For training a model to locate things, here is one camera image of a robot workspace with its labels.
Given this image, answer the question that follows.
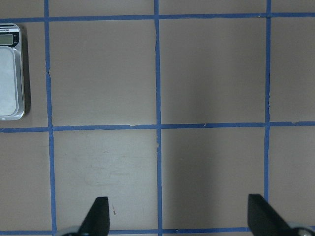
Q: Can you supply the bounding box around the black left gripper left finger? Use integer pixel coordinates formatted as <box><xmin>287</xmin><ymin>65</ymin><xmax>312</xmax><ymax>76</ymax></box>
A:
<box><xmin>77</xmin><ymin>197</ymin><xmax>109</xmax><ymax>236</ymax></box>

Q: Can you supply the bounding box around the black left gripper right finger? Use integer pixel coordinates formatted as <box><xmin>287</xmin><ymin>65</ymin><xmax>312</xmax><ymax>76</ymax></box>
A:
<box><xmin>247</xmin><ymin>194</ymin><xmax>292</xmax><ymax>236</ymax></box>

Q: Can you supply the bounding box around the silver digital kitchen scale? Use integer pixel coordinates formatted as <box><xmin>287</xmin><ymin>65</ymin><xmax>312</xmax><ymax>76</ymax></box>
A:
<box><xmin>0</xmin><ymin>23</ymin><xmax>26</xmax><ymax>121</ymax></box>

